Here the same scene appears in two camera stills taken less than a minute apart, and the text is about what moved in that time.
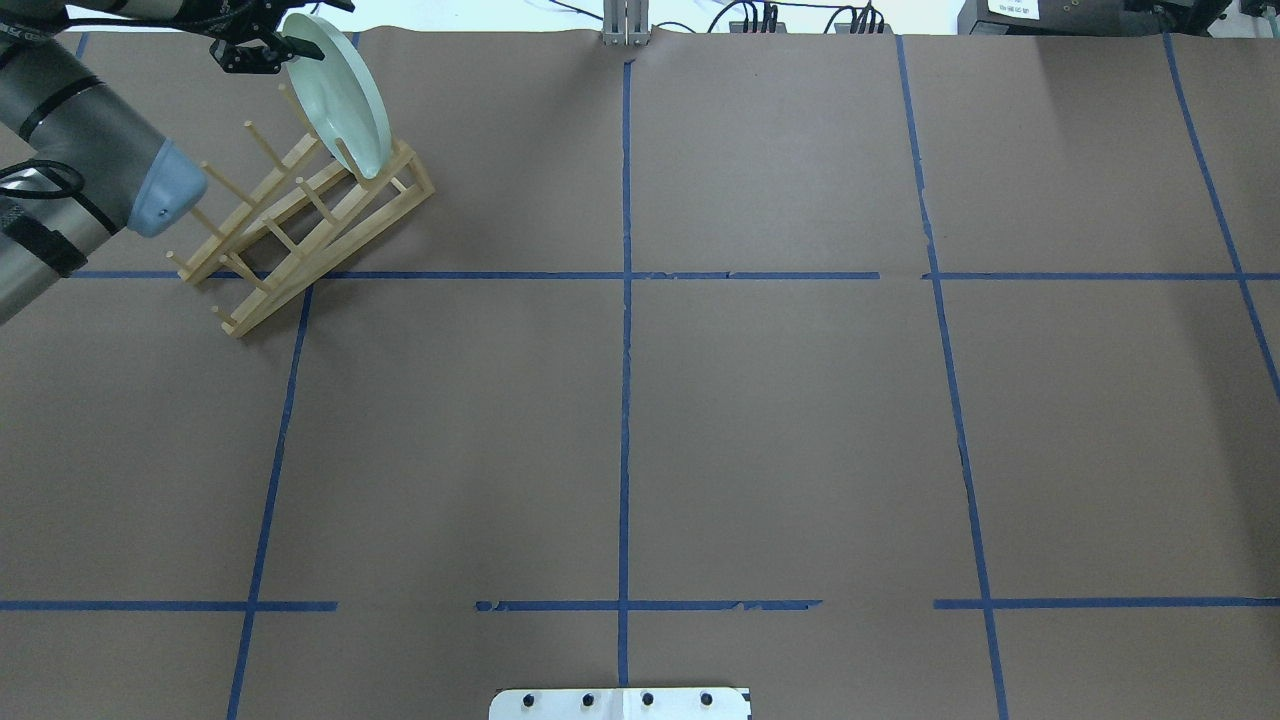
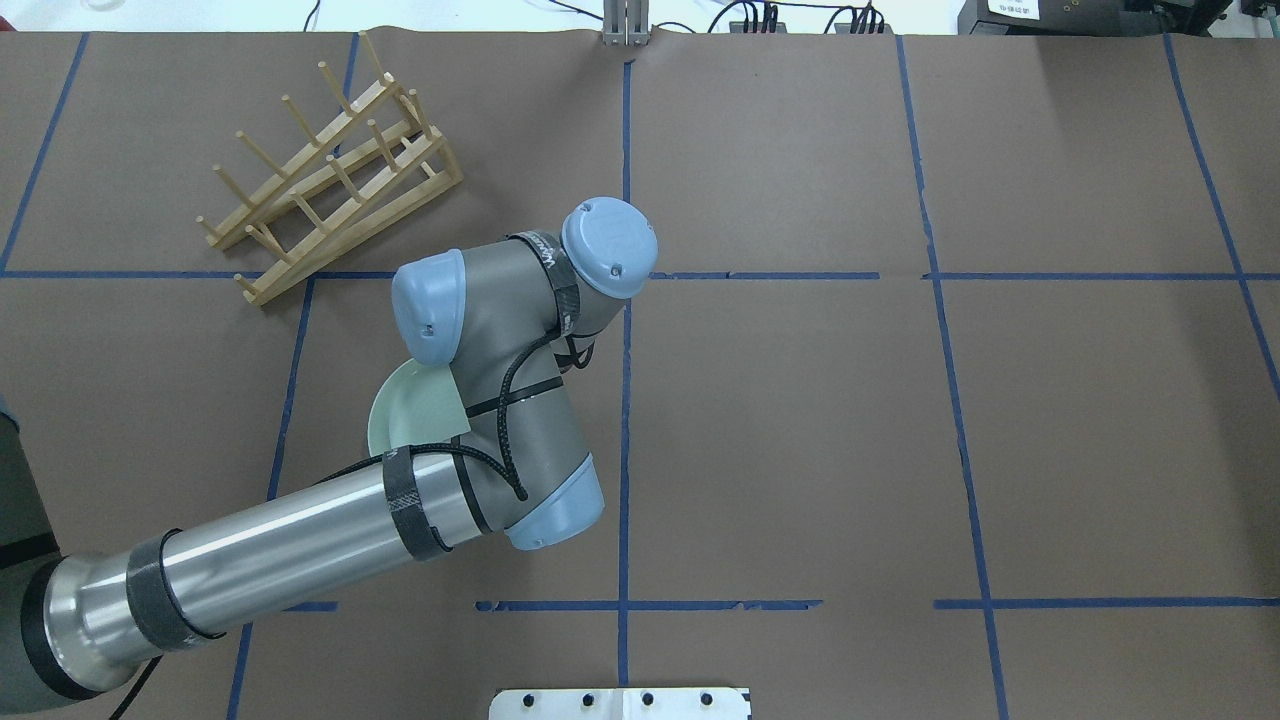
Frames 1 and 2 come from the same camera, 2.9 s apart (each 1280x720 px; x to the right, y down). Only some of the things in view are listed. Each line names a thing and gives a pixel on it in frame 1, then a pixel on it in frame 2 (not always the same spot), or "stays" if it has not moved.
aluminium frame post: (626, 23) stays
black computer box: (1088, 18) stays
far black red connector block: (756, 27) stays
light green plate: (341, 97) -> (415, 405)
